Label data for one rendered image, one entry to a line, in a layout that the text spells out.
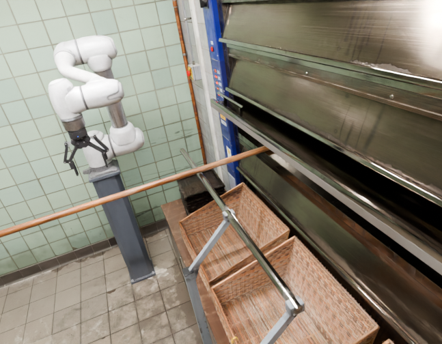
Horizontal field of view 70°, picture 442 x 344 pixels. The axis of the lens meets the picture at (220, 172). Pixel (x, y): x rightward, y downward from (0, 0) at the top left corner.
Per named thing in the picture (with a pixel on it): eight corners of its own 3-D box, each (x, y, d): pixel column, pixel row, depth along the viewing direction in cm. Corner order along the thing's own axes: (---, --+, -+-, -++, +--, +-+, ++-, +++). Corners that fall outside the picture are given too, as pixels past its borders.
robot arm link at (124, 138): (114, 149, 225) (145, 140, 229) (116, 161, 213) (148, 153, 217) (73, 35, 177) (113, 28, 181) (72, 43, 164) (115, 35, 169)
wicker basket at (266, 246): (247, 213, 222) (243, 180, 208) (294, 267, 175) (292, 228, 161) (181, 239, 209) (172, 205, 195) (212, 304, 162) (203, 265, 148)
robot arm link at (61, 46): (48, 50, 162) (76, 44, 165) (49, 38, 175) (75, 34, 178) (59, 74, 171) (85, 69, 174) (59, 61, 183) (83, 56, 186)
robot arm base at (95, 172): (83, 169, 223) (80, 162, 220) (115, 160, 229) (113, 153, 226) (84, 181, 208) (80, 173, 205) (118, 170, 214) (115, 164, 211)
